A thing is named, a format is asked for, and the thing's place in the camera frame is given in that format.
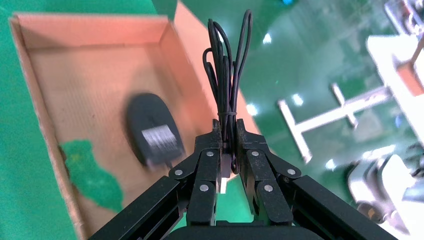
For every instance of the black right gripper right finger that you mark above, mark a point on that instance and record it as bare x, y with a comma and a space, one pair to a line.
265, 185

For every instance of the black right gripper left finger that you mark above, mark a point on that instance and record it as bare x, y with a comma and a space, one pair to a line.
202, 185

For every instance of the open brown cardboard box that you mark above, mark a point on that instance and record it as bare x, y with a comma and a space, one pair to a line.
82, 82

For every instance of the small brown cardboard box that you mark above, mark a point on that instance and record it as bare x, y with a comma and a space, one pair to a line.
410, 76

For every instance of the white wheeled robot body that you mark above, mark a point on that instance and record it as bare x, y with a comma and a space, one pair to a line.
381, 179

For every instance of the white height-adjustable table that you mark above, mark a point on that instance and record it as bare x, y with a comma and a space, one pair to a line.
384, 56

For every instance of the small blue scrap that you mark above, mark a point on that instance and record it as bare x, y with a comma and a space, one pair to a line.
288, 1

